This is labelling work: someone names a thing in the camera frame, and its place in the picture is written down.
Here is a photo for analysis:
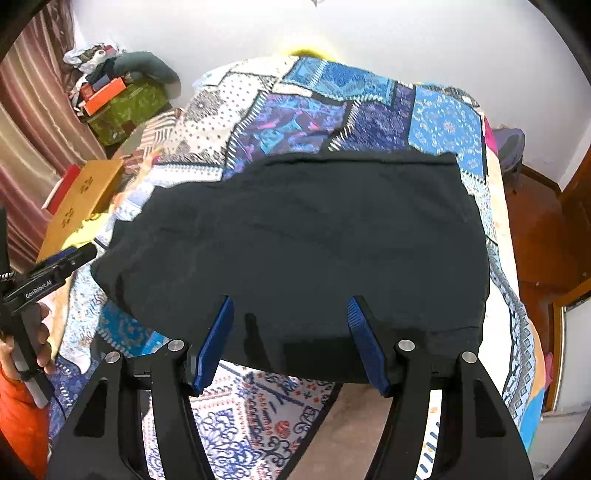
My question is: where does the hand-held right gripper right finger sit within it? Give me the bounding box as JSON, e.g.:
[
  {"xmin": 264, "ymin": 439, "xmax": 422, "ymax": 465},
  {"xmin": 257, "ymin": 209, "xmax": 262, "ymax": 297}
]
[{"xmin": 347, "ymin": 295, "xmax": 536, "ymax": 480}]

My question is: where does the striped curtain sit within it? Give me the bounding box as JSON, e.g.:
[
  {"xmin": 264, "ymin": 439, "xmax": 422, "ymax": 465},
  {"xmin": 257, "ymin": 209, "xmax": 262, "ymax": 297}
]
[{"xmin": 0, "ymin": 0, "xmax": 108, "ymax": 274}]

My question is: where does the pile of household clutter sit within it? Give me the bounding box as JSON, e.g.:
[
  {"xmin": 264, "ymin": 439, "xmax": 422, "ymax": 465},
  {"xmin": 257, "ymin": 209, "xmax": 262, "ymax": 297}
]
[{"xmin": 62, "ymin": 44, "xmax": 122, "ymax": 116}]

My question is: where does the yellow pillow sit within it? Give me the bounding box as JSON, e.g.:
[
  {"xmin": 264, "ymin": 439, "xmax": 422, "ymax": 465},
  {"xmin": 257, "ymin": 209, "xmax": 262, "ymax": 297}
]
[{"xmin": 281, "ymin": 44, "xmax": 339, "ymax": 62}]

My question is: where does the red flat box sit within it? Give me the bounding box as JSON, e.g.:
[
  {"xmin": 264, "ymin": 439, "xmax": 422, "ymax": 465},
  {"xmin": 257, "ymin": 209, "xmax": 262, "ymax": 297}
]
[{"xmin": 42, "ymin": 165, "xmax": 82, "ymax": 214}]

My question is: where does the person's left forearm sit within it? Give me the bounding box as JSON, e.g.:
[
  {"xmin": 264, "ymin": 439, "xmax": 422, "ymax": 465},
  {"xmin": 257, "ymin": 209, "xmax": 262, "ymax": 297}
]
[{"xmin": 0, "ymin": 367, "xmax": 52, "ymax": 474}]

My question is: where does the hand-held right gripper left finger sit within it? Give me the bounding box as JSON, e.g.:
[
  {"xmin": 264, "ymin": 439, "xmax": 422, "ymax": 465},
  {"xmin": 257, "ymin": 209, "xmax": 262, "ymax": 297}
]
[{"xmin": 46, "ymin": 295, "xmax": 234, "ymax": 480}]

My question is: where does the grey pillow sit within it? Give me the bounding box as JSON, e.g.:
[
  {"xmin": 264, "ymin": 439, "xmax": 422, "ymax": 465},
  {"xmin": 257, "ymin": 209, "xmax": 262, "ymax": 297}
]
[{"xmin": 113, "ymin": 51, "xmax": 182, "ymax": 86}]

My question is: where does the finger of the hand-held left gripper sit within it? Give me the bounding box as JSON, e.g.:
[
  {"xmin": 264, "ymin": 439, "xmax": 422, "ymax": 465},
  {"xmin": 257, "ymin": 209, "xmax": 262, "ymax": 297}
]
[{"xmin": 32, "ymin": 244, "xmax": 99, "ymax": 281}]

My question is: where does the brown wooden door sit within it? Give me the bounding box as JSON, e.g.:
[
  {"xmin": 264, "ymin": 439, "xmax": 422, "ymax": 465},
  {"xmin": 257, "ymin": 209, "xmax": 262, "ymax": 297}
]
[{"xmin": 545, "ymin": 157, "xmax": 591, "ymax": 411}]

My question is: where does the wooden folding table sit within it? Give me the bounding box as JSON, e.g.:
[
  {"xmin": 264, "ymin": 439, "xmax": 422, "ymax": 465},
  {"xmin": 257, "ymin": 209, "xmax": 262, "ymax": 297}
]
[{"xmin": 36, "ymin": 159, "xmax": 125, "ymax": 265}]

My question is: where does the yellow fleece blanket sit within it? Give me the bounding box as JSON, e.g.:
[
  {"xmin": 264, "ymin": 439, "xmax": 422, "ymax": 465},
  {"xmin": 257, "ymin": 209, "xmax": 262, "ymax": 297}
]
[{"xmin": 60, "ymin": 211, "xmax": 112, "ymax": 251}]

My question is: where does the orange box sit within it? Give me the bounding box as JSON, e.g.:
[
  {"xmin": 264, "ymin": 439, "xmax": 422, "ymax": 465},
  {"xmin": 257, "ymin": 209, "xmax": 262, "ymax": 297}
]
[{"xmin": 83, "ymin": 76, "xmax": 128, "ymax": 116}]

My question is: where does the green patterned storage box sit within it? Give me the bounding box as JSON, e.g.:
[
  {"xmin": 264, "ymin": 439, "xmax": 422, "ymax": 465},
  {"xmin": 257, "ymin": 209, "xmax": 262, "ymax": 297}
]
[{"xmin": 85, "ymin": 83, "xmax": 170, "ymax": 147}]

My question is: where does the black zip hoodie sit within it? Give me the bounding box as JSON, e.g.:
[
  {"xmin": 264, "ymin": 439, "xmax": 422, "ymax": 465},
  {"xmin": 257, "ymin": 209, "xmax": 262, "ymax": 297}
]
[{"xmin": 90, "ymin": 152, "xmax": 491, "ymax": 385}]

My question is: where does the brown striped cloth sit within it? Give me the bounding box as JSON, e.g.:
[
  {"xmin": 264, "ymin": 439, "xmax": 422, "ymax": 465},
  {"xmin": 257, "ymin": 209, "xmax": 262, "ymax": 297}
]
[{"xmin": 121, "ymin": 108, "xmax": 186, "ymax": 163}]

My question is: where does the blue patchwork printed blanket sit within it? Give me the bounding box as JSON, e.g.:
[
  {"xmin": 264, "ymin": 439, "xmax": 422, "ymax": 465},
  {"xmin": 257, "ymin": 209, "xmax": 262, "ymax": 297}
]
[{"xmin": 48, "ymin": 55, "xmax": 548, "ymax": 480}]

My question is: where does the purple grey bag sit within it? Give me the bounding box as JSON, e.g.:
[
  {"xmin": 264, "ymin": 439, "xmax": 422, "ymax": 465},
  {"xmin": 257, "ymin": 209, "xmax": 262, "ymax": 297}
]
[{"xmin": 492, "ymin": 128, "xmax": 526, "ymax": 174}]

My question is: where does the person's left hand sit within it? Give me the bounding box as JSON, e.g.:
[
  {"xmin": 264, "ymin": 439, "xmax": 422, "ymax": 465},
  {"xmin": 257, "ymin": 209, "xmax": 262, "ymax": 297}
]
[{"xmin": 0, "ymin": 302, "xmax": 57, "ymax": 384}]

